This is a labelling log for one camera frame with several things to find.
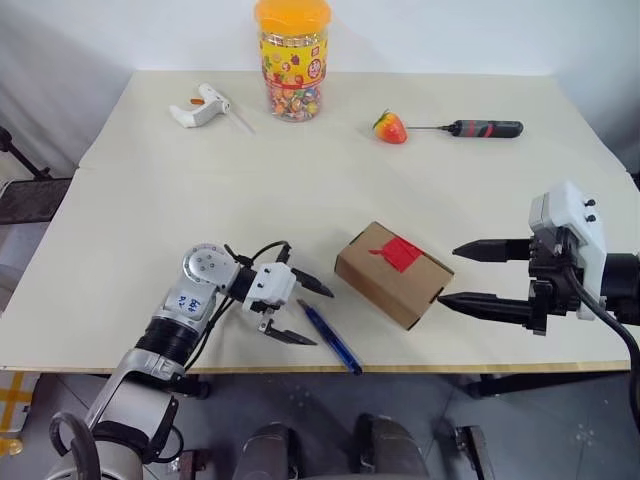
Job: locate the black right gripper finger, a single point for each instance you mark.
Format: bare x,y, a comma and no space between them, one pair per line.
495,250
495,309

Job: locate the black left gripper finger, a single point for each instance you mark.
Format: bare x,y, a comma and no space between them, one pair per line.
287,336
311,284

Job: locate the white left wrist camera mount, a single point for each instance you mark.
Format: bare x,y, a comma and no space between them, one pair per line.
272,285

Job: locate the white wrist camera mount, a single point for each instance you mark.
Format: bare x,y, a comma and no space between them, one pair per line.
575,210
272,285

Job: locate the black tripod stand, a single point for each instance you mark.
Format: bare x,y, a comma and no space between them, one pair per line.
17,155

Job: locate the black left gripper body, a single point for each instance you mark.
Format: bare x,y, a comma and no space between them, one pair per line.
264,307

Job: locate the black and red screwdriver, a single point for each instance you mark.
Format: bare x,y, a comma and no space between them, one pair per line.
485,128

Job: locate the black mesh seat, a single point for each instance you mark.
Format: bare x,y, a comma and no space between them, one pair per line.
30,200

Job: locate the black table leg with caster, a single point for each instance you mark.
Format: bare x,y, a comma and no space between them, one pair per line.
525,385
195,387

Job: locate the dark rounded shape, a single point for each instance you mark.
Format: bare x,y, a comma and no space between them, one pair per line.
387,445
272,450

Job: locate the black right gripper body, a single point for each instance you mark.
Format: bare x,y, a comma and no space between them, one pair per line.
555,272

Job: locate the blue pen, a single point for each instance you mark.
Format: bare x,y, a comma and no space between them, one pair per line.
330,335

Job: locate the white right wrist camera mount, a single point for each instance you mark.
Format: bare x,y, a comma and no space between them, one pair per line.
575,210

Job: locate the candy jar with orange lid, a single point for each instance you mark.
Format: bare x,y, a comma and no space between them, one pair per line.
295,75

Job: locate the red tape strip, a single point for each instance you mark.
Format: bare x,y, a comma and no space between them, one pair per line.
400,254

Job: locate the brown cardboard box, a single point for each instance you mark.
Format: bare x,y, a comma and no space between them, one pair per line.
390,280

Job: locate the white glue gun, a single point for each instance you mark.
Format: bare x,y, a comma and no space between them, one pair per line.
200,112

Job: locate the toy strawberry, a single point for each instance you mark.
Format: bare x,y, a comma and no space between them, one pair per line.
392,129

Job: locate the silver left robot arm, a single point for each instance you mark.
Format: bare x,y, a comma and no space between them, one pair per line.
160,400

